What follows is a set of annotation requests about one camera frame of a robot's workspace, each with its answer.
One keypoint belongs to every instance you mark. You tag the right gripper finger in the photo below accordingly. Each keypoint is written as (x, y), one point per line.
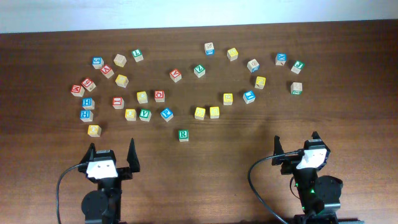
(316, 136)
(278, 150)

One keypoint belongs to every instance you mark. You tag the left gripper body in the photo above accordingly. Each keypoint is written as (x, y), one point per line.
(121, 175)

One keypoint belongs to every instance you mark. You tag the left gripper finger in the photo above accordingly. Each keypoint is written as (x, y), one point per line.
(132, 158)
(90, 154)

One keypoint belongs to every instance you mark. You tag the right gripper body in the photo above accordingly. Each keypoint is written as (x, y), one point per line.
(290, 163)

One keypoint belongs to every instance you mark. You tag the green letter R block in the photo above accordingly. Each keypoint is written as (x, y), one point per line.
(183, 135)

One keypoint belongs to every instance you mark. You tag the red letter I block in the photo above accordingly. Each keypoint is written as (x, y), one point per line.
(118, 103)

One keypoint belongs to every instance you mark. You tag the yellow letter C block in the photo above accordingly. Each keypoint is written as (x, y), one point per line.
(142, 97)

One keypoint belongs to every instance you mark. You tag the red letter A block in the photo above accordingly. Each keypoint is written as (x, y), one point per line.
(175, 75)

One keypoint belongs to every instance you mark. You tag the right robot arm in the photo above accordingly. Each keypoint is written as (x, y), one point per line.
(319, 195)

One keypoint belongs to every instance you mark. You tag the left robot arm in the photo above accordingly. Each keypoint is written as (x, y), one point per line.
(103, 205)

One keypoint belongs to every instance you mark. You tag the yellow letter O block left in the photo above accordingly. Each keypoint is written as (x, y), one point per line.
(94, 130)

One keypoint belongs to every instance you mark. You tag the yellow letter o block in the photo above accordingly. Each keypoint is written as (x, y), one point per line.
(130, 114)
(94, 130)

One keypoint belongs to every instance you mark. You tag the blue letter H block lower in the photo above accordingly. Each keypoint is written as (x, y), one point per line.
(86, 115)

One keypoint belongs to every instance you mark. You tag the blue letter h block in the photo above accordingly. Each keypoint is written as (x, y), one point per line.
(86, 115)
(88, 103)

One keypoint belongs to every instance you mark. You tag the yellow letter O block centre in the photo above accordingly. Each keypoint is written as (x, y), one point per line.
(130, 114)

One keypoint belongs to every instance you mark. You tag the green letter V block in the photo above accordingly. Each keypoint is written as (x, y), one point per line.
(145, 115)

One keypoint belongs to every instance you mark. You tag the wooden block green side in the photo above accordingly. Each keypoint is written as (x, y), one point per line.
(296, 88)

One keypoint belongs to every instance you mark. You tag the blue letter H block upper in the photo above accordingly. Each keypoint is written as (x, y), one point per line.
(88, 103)

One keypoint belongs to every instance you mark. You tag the blue letter P block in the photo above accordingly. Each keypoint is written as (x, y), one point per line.
(167, 114)

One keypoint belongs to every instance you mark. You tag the blue letter E block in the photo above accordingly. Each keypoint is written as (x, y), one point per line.
(249, 97)

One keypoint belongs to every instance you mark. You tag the red letter M block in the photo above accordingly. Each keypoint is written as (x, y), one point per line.
(77, 90)

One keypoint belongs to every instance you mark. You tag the red letter O block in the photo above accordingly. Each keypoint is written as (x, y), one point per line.
(159, 96)

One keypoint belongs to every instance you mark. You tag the green letter J block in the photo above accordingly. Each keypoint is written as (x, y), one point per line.
(297, 67)

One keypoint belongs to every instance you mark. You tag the yellow block centre right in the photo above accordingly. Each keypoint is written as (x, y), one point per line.
(227, 98)

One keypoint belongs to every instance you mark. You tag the red number 9 block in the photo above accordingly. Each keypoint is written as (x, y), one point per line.
(88, 84)

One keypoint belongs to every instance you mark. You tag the yellow letter S block right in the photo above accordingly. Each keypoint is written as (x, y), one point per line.
(214, 112)

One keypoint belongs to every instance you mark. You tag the yellow letter s block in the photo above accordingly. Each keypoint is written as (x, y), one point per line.
(200, 113)
(214, 112)

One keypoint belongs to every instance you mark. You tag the yellow block upper left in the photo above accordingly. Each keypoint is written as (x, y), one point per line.
(122, 81)

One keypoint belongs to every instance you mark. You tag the yellow letter S block left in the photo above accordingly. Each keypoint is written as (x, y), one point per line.
(200, 113)

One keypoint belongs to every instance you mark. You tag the blue letter K block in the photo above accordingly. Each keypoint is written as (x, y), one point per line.
(280, 59)

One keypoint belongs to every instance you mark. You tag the red letter block upper left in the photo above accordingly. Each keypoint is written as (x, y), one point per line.
(107, 71)

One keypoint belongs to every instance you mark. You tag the wooden block blue side right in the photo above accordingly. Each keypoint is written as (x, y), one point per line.
(253, 65)

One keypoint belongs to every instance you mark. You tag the wooden block blue side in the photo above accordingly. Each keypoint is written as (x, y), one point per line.
(253, 65)
(209, 48)

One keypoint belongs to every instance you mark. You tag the blue number 5 block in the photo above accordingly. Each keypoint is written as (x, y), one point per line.
(97, 63)

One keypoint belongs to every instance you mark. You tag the plain wooden block yellow side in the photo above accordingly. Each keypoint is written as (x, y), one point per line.
(120, 60)

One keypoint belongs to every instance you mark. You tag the green letter L block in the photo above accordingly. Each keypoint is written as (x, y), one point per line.
(137, 55)

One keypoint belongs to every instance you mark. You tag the yellow block upper right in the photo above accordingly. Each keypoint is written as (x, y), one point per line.
(232, 54)

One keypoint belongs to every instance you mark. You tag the green letter Z block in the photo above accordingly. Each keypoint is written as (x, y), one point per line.
(199, 70)

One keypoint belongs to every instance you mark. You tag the wooden block blue side top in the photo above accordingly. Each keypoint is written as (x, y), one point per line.
(209, 48)

